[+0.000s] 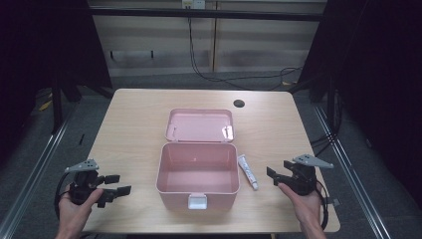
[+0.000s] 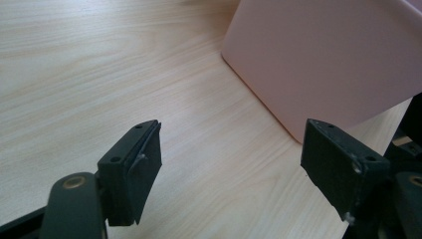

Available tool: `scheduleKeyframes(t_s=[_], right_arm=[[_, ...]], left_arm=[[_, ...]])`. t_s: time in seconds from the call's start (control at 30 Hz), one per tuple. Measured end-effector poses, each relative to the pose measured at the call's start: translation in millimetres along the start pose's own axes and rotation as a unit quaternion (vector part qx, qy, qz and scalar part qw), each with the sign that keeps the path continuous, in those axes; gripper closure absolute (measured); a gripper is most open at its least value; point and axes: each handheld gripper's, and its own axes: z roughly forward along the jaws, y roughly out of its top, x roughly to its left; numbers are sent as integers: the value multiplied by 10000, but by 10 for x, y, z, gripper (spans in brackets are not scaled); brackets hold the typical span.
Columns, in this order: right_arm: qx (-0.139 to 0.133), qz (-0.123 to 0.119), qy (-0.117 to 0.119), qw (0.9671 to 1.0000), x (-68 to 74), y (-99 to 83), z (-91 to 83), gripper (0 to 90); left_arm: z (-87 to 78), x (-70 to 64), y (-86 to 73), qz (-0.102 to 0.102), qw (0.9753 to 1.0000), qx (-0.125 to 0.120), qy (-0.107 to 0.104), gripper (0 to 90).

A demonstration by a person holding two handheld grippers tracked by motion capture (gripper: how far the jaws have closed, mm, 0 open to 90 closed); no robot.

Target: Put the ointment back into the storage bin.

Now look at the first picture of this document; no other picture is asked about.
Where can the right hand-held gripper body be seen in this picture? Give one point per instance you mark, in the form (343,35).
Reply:
(303,177)

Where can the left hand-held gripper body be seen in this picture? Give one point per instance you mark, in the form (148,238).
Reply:
(83,186)

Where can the white ointment tube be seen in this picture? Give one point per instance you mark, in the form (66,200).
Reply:
(248,172)

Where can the pink plastic storage box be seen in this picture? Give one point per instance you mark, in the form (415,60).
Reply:
(198,166)

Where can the person's left hand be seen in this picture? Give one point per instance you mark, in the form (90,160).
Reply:
(74,214)

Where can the person's right hand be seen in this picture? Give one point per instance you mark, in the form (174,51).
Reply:
(303,207)

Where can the small black floor object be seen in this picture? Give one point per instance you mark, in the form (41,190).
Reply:
(81,139)

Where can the black metal stand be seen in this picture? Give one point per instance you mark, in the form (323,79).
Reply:
(57,106)
(330,106)

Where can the yellow floor tape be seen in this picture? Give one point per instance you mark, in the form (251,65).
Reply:
(45,105)

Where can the dark curtain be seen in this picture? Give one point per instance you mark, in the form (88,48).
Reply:
(40,49)
(375,83)

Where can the aluminium floor rail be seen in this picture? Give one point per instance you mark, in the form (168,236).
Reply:
(30,186)
(355,189)

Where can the black horizontal frame bar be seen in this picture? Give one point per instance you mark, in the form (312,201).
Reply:
(199,14)

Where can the white wall outlet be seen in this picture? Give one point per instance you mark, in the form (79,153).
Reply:
(193,3)

